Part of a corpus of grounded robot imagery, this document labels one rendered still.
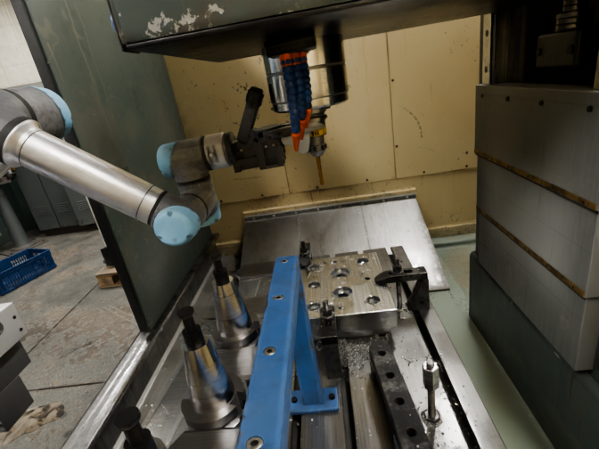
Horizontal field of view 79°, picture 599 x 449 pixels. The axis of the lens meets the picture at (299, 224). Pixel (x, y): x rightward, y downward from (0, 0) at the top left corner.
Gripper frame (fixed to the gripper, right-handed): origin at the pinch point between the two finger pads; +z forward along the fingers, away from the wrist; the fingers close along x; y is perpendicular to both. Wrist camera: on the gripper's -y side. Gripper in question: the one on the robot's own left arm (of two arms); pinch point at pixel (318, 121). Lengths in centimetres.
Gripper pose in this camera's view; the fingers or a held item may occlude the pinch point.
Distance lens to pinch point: 79.6
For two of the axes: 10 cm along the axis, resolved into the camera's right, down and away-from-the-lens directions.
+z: 9.8, -1.6, -1.1
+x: -0.4, 3.8, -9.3
